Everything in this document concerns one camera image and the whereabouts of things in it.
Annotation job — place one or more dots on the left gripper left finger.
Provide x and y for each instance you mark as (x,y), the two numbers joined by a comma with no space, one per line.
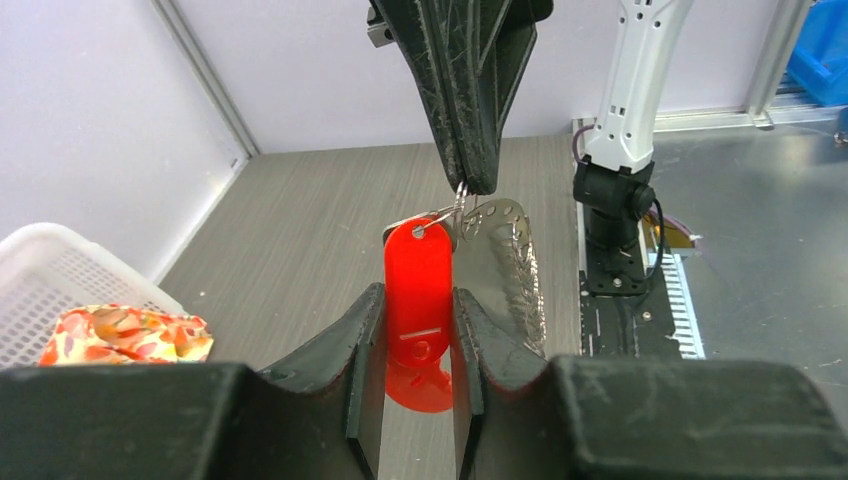
(322,415)

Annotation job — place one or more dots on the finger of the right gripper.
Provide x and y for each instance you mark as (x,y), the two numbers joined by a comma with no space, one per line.
(413,27)
(507,34)

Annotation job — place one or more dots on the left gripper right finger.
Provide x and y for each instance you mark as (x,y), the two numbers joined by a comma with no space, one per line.
(499,430)

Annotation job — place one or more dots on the metal keyring holder red handle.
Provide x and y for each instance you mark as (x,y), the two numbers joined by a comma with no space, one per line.
(495,260)

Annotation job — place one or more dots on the key with red tag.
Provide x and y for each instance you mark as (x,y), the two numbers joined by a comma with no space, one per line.
(418,275)

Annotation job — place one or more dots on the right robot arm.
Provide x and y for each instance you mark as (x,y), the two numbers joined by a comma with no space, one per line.
(467,59)

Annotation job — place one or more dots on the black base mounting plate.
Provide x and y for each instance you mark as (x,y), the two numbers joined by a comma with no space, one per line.
(624,305)

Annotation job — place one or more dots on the orange floral cloth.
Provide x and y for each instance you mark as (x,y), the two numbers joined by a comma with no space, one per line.
(113,334)

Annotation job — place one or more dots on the white plastic laundry basket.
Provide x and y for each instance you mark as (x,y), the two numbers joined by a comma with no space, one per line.
(47,269)

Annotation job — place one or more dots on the white slotted cable duct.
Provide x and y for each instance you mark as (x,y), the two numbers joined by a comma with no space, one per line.
(687,331)

